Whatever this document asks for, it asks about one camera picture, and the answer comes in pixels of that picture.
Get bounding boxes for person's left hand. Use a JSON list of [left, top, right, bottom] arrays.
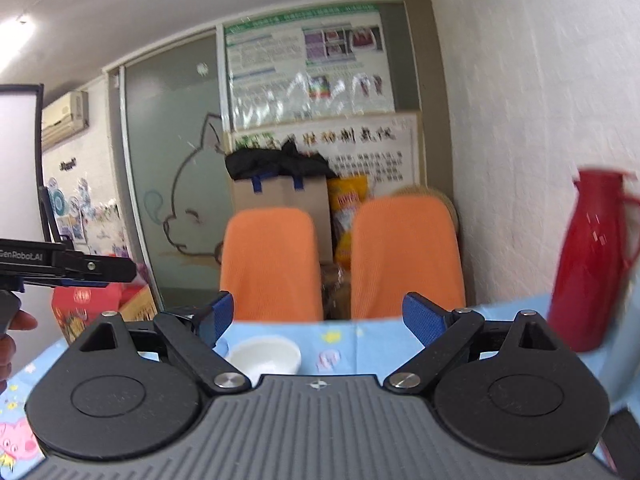
[[0, 310, 39, 377]]

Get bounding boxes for red thermos jug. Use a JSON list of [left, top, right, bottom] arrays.
[[547, 167, 639, 354]]

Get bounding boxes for orange chair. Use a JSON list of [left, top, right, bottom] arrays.
[[219, 207, 325, 322], [349, 195, 467, 320]]

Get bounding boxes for black panel stand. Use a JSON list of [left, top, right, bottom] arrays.
[[38, 185, 72, 247]]

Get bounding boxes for yellow snack bag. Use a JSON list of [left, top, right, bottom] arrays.
[[327, 174, 372, 270]]

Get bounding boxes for white light panel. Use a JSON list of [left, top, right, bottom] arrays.
[[0, 83, 45, 247]]

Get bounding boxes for wall stickers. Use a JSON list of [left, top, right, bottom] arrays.
[[47, 157, 127, 257]]

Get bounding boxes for red snack box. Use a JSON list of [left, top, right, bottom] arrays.
[[51, 282, 157, 347]]

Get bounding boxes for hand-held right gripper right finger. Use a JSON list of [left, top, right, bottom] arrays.
[[384, 291, 576, 392]]

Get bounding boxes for cardboard bag with blue handles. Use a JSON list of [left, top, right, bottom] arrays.
[[232, 174, 334, 267]]

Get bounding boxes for frosted glass door cat drawing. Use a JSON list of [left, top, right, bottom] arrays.
[[119, 29, 232, 307]]

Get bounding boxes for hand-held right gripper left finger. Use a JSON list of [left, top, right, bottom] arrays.
[[67, 290, 252, 395]]

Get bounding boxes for blue cartoon pig tablecloth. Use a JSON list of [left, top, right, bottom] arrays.
[[0, 292, 640, 480]]

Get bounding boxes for black cloth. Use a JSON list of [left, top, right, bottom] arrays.
[[224, 139, 337, 182]]

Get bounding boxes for white air conditioner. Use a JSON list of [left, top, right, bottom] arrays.
[[41, 90, 90, 152]]

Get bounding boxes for white ceramic bowl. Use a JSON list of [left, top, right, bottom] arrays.
[[226, 337, 303, 387]]

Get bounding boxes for wall poster in plastic film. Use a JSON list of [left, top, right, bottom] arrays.
[[222, 2, 394, 132]]

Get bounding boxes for black rectangular case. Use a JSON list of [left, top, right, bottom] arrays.
[[604, 406, 640, 477]]

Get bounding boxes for framed white text board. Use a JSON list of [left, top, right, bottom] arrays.
[[222, 111, 421, 192]]

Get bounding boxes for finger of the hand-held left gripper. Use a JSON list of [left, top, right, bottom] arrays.
[[22, 251, 137, 289]]

